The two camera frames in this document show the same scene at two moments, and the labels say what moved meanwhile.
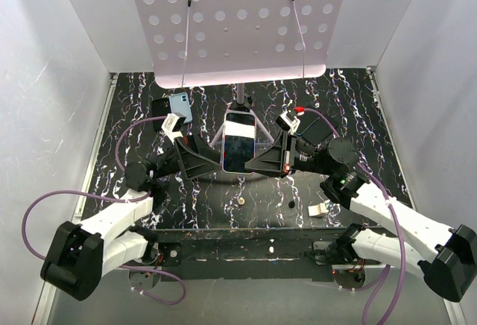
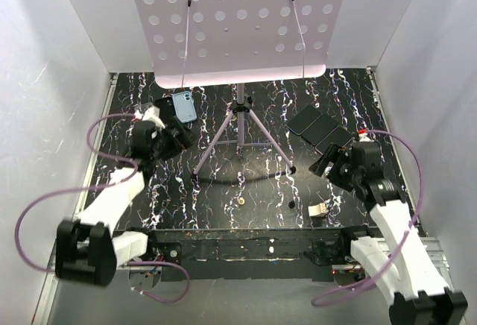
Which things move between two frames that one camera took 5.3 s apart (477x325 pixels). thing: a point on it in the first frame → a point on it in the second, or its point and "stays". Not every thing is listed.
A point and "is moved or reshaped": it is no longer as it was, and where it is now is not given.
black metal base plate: (252, 253) stays
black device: (239, 145) → (338, 136)
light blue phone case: (180, 103) is moved or reshaped
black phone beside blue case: (160, 107) stays
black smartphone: (306, 121) stays
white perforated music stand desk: (222, 25) stays
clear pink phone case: (238, 141) → (152, 112)
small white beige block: (317, 209) stays
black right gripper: (278, 159) → (320, 165)
